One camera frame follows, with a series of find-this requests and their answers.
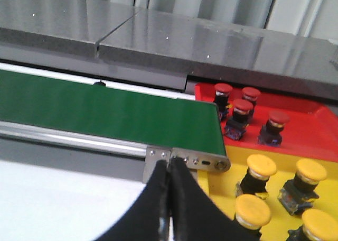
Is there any grey stone counter slab left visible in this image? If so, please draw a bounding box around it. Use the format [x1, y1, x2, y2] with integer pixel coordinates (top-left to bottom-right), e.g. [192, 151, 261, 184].
[1, 0, 139, 58]

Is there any black connector with cable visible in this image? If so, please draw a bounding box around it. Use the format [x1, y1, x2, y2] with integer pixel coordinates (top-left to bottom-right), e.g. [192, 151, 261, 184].
[94, 81, 106, 87]

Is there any red plastic tray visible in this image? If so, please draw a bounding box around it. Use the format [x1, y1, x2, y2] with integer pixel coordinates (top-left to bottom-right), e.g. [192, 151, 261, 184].
[194, 82, 338, 162]

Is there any yellow mushroom push button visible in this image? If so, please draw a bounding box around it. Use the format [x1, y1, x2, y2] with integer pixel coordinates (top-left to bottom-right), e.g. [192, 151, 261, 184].
[235, 153, 277, 200]
[286, 209, 337, 240]
[233, 194, 271, 240]

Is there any red mushroom push button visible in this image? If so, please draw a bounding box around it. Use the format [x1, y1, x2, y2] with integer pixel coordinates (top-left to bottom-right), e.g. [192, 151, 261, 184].
[224, 99, 254, 141]
[213, 83, 233, 121]
[258, 110, 290, 147]
[241, 86, 261, 124]

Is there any grey stone counter slab right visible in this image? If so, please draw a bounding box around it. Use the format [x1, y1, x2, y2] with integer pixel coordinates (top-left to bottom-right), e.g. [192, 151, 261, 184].
[99, 10, 337, 101]

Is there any yellow plastic tray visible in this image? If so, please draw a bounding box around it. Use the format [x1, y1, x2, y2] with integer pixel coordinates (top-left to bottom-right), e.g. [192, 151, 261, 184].
[197, 146, 337, 240]

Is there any aluminium conveyor frame rail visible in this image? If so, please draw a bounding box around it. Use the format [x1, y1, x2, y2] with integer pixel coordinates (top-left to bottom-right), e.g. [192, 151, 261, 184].
[1, 120, 231, 181]

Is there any grey pleated curtain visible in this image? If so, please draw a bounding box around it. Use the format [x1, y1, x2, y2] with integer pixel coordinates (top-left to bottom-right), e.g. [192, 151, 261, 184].
[0, 0, 338, 43]

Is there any grey stone counter slab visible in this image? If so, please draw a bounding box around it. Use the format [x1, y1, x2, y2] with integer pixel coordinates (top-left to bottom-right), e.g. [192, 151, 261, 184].
[1, 0, 139, 58]
[99, 10, 337, 101]

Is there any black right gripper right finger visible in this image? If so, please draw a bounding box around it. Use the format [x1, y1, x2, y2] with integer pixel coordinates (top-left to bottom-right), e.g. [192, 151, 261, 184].
[169, 157, 258, 240]

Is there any green conveyor belt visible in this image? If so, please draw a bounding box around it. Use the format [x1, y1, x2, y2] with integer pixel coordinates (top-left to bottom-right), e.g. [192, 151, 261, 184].
[1, 71, 226, 155]

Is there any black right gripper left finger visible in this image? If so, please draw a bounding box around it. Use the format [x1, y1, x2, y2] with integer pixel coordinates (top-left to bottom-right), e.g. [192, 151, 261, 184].
[97, 160, 170, 240]

